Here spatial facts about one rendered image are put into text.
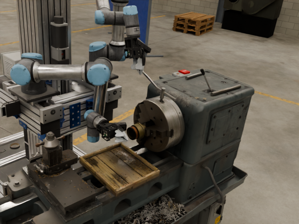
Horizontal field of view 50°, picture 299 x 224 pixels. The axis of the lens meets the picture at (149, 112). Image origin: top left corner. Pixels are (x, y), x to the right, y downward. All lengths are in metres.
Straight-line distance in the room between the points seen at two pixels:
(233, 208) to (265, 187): 0.52
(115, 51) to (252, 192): 1.93
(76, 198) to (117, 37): 1.17
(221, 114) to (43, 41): 1.22
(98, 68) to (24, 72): 0.40
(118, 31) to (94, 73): 0.58
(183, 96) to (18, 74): 0.92
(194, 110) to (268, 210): 1.65
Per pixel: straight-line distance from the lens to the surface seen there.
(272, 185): 3.55
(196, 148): 1.92
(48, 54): 2.24
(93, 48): 2.25
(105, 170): 1.81
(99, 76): 1.74
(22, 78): 1.86
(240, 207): 3.14
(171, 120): 1.76
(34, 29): 2.20
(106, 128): 1.77
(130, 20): 1.74
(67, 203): 1.50
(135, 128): 1.76
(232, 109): 2.09
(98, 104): 1.99
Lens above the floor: 1.98
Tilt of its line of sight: 26 degrees down
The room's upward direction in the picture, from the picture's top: 6 degrees clockwise
